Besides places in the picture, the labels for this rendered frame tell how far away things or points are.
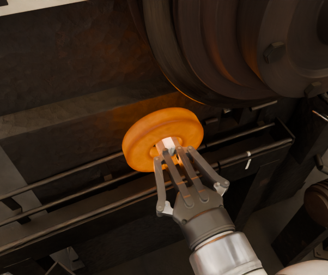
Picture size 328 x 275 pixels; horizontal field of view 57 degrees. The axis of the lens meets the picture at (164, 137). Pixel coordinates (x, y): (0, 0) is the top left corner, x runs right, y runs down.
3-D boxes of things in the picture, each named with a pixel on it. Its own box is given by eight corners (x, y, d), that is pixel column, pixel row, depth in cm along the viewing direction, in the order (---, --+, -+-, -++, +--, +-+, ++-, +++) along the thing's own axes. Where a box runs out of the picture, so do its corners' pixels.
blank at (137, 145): (112, 125, 50) (117, 140, 48) (197, 94, 52) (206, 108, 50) (129, 168, 63) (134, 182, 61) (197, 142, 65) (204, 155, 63)
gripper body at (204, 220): (186, 259, 46) (164, 207, 51) (234, 239, 48) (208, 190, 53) (190, 245, 40) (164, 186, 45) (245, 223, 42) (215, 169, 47)
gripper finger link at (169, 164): (194, 213, 49) (186, 216, 49) (166, 158, 55) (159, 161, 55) (196, 203, 46) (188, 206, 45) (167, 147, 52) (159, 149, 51)
